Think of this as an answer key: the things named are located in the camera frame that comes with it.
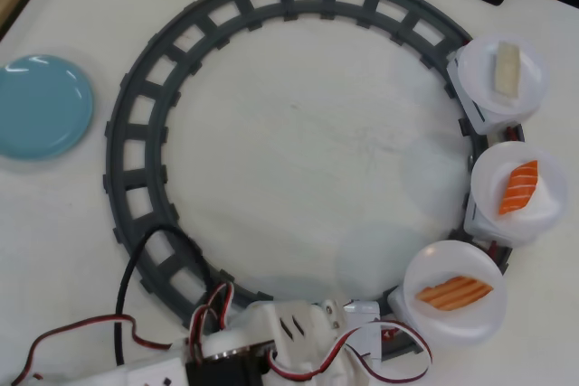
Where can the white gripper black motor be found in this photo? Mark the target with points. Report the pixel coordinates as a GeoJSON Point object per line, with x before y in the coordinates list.
{"type": "Point", "coordinates": [362, 335]}

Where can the striped orange toy sushi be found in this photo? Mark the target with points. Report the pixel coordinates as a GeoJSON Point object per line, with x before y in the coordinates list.
{"type": "Point", "coordinates": [454, 294]}

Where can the orange salmon toy sushi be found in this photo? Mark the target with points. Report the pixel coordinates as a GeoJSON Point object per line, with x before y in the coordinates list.
{"type": "Point", "coordinates": [518, 189]}

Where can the white squid toy sushi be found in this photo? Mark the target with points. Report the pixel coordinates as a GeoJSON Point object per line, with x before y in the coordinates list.
{"type": "Point", "coordinates": [506, 69]}

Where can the blue round dish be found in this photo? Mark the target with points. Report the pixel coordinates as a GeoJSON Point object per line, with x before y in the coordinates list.
{"type": "Point", "coordinates": [40, 106]}

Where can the white toy train car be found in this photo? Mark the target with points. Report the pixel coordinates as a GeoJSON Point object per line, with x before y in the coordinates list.
{"type": "Point", "coordinates": [398, 307]}

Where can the white round plastic plate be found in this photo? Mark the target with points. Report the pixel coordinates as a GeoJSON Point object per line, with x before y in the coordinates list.
{"type": "Point", "coordinates": [488, 178]}
{"type": "Point", "coordinates": [452, 264]}
{"type": "Point", "coordinates": [475, 69]}

